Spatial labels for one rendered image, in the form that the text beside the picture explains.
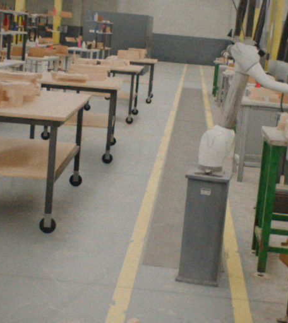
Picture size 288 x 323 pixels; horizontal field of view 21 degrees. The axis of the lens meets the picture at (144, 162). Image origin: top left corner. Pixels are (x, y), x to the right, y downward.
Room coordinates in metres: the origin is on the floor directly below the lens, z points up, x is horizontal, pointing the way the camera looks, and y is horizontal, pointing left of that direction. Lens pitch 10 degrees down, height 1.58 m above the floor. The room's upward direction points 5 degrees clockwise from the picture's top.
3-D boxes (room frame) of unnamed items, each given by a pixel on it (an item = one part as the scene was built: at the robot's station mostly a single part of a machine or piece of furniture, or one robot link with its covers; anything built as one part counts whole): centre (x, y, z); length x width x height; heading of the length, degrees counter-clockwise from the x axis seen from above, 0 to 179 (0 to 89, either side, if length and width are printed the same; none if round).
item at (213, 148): (4.95, -0.42, 0.87); 0.18 x 0.16 x 0.22; 163
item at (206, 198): (4.94, -0.42, 0.35); 0.28 x 0.28 x 0.70; 80
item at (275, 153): (5.11, -0.85, 0.45); 0.05 x 0.05 x 0.90; 87
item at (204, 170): (4.92, -0.42, 0.73); 0.22 x 0.18 x 0.06; 170
